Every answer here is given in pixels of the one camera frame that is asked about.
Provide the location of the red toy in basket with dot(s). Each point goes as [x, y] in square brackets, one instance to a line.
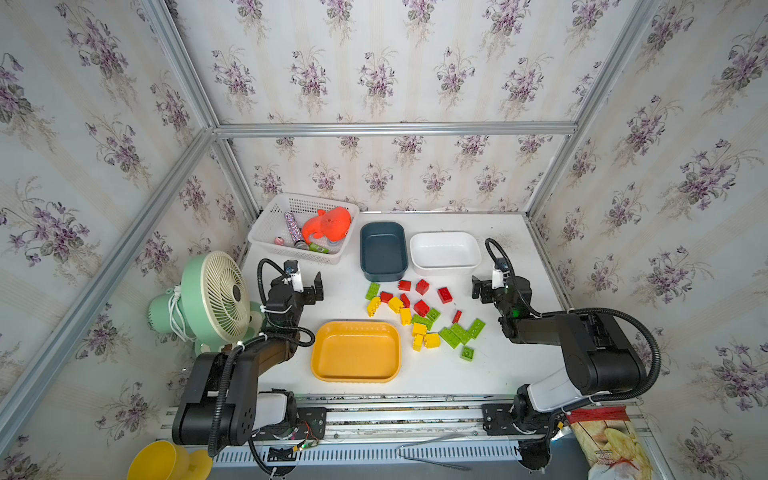
[334, 225]

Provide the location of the green marker in basket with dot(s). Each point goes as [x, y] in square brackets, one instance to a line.
[318, 248]

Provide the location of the purple bottle in basket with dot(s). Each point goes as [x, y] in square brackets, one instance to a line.
[293, 228]

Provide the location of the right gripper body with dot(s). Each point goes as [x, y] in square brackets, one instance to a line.
[496, 294]

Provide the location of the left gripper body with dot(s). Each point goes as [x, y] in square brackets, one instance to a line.
[304, 299]

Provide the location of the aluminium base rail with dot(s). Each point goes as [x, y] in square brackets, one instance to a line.
[444, 430]

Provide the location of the yellow plastic tray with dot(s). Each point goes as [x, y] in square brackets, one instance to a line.
[356, 352]

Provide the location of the yellow arched lego brick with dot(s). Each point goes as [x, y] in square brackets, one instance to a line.
[373, 306]

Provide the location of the dark blue plastic tray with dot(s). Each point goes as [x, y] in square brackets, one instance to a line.
[383, 251]

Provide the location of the green lego brick small square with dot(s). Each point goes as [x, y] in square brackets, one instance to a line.
[433, 314]

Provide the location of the small green lego brick bottom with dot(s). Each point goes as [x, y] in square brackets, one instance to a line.
[467, 353]

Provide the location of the white perforated basket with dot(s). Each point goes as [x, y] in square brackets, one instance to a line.
[270, 232]

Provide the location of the green desk fan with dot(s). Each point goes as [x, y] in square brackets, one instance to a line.
[210, 308]

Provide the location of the snack bag red top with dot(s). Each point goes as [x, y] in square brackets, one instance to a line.
[610, 444]

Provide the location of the white plastic tray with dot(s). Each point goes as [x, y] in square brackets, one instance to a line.
[444, 253]

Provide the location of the green lego plate long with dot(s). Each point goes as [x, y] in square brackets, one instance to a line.
[449, 337]

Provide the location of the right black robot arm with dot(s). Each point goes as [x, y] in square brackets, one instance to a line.
[608, 355]

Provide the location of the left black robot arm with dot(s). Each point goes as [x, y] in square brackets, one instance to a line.
[222, 404]

